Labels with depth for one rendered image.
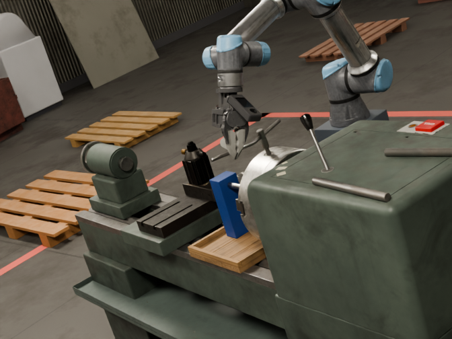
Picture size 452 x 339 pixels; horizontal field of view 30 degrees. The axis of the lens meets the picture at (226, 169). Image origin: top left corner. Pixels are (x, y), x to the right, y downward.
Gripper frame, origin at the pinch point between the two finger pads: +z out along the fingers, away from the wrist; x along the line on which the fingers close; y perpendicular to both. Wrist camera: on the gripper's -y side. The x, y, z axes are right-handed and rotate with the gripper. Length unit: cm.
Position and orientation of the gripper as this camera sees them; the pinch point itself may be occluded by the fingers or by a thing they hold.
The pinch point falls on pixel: (236, 155)
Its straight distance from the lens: 250.2
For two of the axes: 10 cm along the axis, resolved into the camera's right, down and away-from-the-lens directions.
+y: -5.8, -0.9, 8.1
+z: 0.3, 9.9, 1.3
